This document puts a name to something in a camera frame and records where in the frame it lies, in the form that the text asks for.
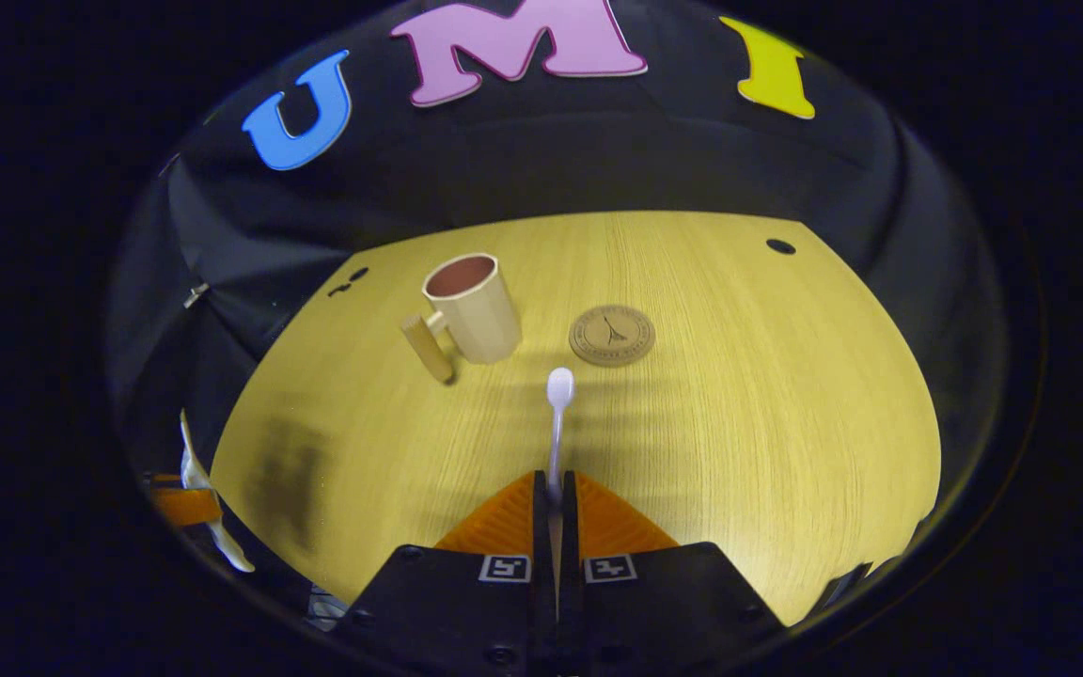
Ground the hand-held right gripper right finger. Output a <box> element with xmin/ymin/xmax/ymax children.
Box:
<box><xmin>557</xmin><ymin>470</ymin><xmax>785</xmax><ymax>673</ymax></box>

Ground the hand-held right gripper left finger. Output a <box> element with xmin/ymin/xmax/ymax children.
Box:
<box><xmin>330</xmin><ymin>470</ymin><xmax>558</xmax><ymax>673</ymax></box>

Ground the white toothbrush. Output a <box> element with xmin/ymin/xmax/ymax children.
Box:
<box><xmin>545</xmin><ymin>367</ymin><xmax>577</xmax><ymax>622</ymax></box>

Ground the round brown coaster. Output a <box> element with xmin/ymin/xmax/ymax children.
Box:
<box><xmin>568</xmin><ymin>305</ymin><xmax>657</xmax><ymax>368</ymax></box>

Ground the beige cup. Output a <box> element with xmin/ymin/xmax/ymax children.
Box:
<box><xmin>400</xmin><ymin>252</ymin><xmax>524</xmax><ymax>385</ymax></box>

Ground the black backdrop cloth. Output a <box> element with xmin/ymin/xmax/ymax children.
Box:
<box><xmin>107</xmin><ymin>0</ymin><xmax>1012</xmax><ymax>622</ymax></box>

